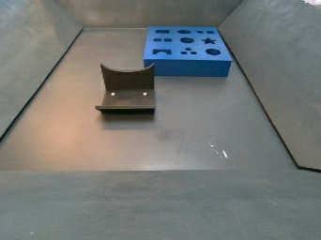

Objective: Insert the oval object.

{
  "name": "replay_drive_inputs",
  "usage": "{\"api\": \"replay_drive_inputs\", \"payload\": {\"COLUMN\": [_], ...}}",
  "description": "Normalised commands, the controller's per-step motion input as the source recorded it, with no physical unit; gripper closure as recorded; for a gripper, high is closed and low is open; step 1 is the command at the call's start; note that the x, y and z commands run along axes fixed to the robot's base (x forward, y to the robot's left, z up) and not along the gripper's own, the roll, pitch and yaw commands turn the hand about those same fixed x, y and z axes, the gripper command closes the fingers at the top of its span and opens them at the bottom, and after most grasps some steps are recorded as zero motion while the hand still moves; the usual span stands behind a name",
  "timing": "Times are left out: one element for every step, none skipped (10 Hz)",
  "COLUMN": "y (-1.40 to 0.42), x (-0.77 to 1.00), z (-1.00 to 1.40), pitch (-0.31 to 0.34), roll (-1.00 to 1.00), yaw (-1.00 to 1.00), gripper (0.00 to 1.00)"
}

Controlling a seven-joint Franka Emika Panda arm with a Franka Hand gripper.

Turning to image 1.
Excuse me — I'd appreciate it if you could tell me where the black curved holder stand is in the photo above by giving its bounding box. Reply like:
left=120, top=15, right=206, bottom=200
left=95, top=65, right=155, bottom=113

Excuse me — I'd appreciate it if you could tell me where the blue shape sorter block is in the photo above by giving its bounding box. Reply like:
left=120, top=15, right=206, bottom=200
left=143, top=26, right=231, bottom=77

